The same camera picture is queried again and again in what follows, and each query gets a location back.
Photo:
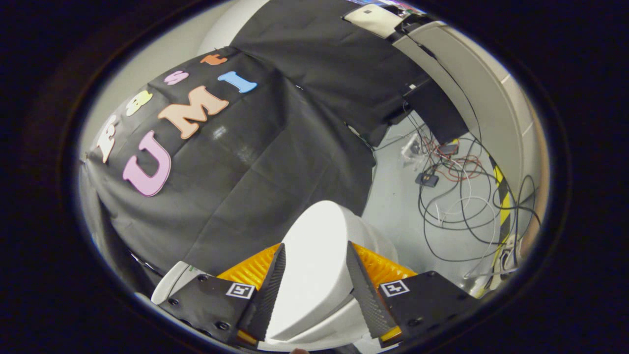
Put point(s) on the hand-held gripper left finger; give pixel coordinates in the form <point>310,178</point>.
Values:
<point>270,295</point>

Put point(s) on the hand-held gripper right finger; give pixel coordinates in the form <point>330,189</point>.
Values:
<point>366,295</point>

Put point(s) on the white toilet lid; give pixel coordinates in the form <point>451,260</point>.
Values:
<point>314,265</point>

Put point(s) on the white toilet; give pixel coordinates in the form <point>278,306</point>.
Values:
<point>381,243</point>

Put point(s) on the small black device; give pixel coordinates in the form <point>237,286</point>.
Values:
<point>427,179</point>

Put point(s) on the black backdrop cloth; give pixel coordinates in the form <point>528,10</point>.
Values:
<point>275,162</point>

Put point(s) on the yellow black hazard tape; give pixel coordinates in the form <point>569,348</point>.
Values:
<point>503,196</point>

